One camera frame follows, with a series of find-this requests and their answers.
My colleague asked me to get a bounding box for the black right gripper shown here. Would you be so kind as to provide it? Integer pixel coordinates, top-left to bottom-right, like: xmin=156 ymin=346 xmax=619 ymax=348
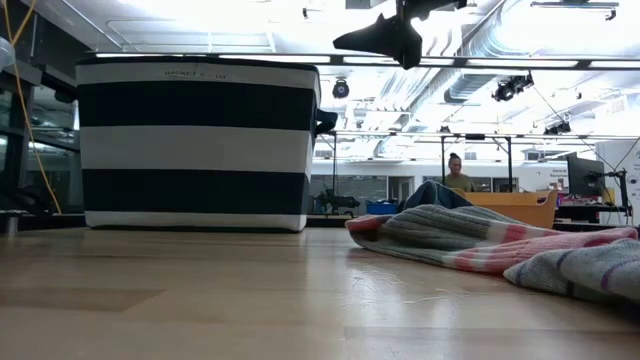
xmin=332 ymin=0 xmax=469 ymax=71

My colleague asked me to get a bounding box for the blue sock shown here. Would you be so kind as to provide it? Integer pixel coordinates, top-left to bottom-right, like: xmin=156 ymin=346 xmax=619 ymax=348
xmin=403 ymin=179 xmax=474 ymax=211

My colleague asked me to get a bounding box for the grey pink striped sock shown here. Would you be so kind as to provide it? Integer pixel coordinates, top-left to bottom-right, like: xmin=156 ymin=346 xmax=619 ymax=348
xmin=345 ymin=203 xmax=639 ymax=274

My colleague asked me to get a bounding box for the black ceiling spotlight cluster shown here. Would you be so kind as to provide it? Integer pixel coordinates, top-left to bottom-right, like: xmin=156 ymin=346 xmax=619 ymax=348
xmin=492 ymin=72 xmax=535 ymax=104

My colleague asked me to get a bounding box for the person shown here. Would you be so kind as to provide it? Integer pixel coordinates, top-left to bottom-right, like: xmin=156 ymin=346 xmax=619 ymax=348
xmin=443 ymin=152 xmax=476 ymax=194

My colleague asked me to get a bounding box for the blue storage bin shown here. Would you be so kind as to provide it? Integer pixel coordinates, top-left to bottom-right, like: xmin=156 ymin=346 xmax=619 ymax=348
xmin=366 ymin=201 xmax=399 ymax=217

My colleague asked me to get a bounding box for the orange plastic tray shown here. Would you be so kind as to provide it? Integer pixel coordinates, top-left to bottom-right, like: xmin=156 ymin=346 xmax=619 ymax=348
xmin=452 ymin=188 xmax=560 ymax=230

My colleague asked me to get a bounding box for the navy white striped fabric basket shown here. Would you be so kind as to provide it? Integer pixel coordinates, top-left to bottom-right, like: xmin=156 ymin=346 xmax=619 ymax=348
xmin=74 ymin=54 xmax=340 ymax=234

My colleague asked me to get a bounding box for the black computer monitor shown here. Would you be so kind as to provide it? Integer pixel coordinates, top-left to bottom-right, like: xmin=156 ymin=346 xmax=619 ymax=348
xmin=567 ymin=154 xmax=606 ymax=197

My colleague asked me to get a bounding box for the grey purple striped sock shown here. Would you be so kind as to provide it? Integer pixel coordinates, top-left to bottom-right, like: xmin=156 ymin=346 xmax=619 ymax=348
xmin=503 ymin=238 xmax=640 ymax=304

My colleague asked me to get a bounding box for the metal frame crossbar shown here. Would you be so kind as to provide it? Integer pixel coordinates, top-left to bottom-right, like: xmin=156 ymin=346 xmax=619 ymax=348
xmin=94 ymin=51 xmax=640 ymax=71

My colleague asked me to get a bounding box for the black background metal frame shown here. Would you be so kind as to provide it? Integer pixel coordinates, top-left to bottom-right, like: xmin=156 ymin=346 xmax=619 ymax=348
xmin=438 ymin=132 xmax=514 ymax=194

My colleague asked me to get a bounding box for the yellow cable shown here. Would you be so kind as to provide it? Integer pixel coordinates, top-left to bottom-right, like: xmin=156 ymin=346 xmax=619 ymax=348
xmin=2 ymin=0 xmax=62 ymax=215

